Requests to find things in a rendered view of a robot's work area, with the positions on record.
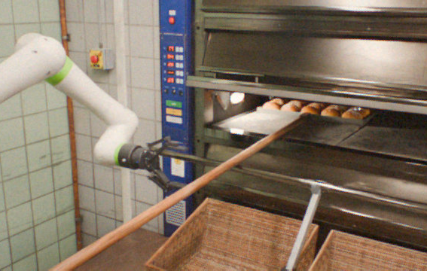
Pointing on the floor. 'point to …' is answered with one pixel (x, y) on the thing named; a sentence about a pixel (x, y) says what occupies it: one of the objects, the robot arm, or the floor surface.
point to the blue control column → (184, 94)
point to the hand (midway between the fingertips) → (184, 168)
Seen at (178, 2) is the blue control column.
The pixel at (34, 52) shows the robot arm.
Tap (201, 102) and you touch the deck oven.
